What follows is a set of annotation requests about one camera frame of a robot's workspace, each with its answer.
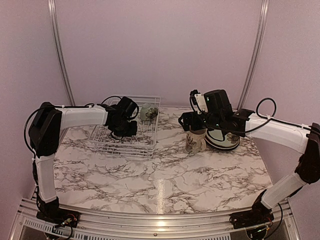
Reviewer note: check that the black striped plate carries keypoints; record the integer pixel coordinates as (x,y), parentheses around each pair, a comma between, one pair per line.
(225,149)

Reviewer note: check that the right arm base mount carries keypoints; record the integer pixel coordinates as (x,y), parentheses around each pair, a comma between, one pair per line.
(256,224)

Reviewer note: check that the right aluminium frame post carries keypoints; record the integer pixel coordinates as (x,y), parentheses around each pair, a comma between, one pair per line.
(258,43)

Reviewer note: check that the green floral plate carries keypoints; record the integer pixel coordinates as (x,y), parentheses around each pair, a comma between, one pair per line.
(216,139)

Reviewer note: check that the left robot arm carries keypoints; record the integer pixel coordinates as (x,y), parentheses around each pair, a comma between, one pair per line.
(42,133)

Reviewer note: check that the left aluminium frame post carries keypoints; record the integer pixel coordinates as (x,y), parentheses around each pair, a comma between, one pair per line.
(59,50)

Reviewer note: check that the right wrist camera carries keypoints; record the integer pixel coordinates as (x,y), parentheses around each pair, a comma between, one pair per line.
(198,102)

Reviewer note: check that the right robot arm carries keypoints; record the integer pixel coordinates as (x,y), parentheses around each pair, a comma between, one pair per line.
(285,146)

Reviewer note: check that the white wire dish rack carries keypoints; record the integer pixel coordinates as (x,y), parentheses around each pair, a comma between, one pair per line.
(142,144)

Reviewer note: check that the front aluminium rail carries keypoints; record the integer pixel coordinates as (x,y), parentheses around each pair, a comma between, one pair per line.
(106,225)

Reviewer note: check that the aluminium frame post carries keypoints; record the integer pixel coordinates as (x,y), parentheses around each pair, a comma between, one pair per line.
(258,43)
(59,50)

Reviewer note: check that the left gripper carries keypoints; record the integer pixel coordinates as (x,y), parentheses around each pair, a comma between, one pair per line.
(132,132)

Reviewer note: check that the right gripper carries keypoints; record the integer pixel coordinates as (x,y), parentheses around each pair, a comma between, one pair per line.
(186,116)

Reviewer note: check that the red floral plate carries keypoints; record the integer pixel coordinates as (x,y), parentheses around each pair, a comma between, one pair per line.
(226,145)

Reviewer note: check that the green floral bowl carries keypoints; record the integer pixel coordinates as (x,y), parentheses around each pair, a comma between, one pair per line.
(148,112)

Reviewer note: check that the floral ceramic mug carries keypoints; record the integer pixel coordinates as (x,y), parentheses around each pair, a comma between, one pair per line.
(195,141)

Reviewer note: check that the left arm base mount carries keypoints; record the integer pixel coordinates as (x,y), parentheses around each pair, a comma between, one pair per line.
(60,217)

